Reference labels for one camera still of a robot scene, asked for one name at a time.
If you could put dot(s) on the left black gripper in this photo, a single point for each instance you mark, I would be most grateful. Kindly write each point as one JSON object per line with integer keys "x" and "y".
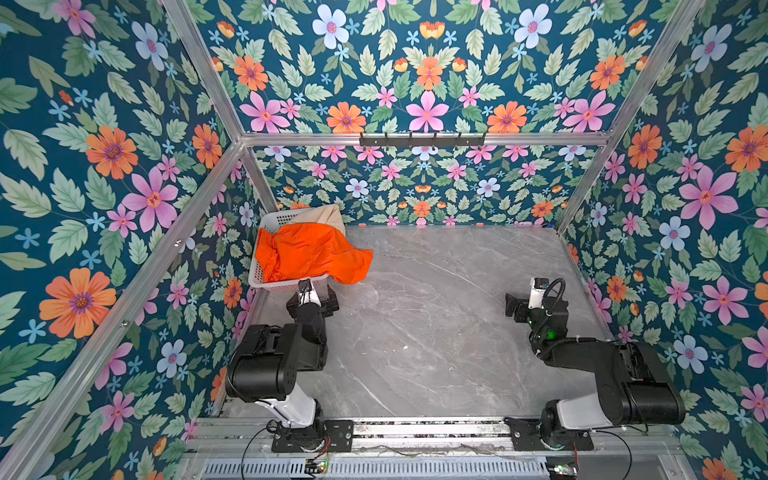
{"x": 327, "y": 302}

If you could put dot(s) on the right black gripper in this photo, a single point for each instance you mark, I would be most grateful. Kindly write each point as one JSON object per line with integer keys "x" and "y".
{"x": 516, "y": 306}

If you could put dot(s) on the orange shorts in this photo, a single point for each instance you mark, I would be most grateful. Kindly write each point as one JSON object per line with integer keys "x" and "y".
{"x": 347, "y": 264}

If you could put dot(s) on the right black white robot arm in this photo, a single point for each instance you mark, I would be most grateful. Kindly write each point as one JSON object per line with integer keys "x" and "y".
{"x": 631, "y": 386}

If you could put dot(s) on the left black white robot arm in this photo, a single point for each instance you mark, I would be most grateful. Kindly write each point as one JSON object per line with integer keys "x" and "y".
{"x": 265, "y": 366}

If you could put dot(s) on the beige shorts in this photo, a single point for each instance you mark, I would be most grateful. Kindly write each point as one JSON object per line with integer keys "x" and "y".
{"x": 329, "y": 215}

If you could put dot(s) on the white plastic laundry basket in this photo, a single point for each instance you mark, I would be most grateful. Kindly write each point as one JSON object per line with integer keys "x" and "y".
{"x": 287, "y": 253}

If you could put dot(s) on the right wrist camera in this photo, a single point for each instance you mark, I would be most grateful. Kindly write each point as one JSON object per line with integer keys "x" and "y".
{"x": 538, "y": 289}

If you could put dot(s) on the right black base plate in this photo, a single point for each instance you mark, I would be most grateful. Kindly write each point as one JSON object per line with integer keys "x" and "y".
{"x": 528, "y": 435}

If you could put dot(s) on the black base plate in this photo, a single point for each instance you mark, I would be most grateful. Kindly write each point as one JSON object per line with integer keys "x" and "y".
{"x": 528, "y": 435}
{"x": 327, "y": 436}

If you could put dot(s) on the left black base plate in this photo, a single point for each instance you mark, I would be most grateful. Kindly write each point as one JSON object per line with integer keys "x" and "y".
{"x": 327, "y": 436}

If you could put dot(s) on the white ventilated cable duct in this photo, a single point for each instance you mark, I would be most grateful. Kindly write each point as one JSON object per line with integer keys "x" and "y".
{"x": 377, "y": 468}

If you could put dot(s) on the black hook rail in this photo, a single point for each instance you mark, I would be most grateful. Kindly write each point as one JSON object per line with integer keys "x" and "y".
{"x": 408, "y": 140}

